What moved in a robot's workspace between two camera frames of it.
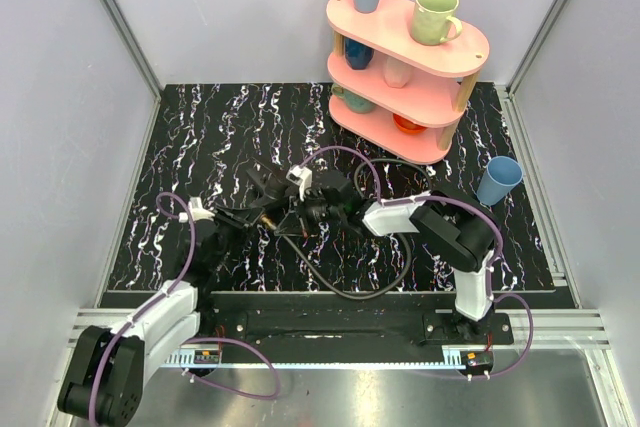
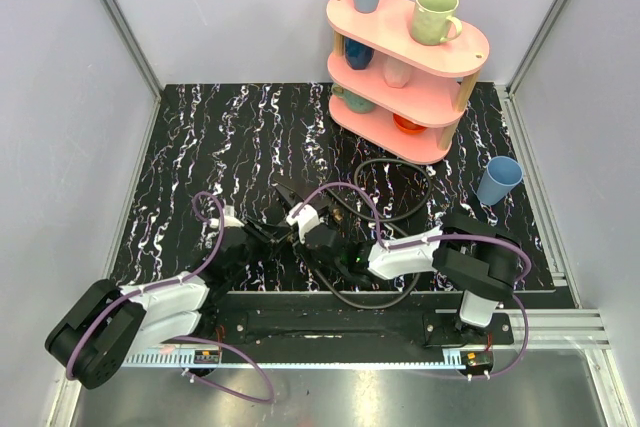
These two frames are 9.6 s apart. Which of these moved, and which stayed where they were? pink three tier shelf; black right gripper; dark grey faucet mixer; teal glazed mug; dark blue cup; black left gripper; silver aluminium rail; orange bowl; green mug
Moved: dark grey faucet mixer; black left gripper; black right gripper
Stayed: silver aluminium rail; teal glazed mug; green mug; dark blue cup; pink three tier shelf; orange bowl
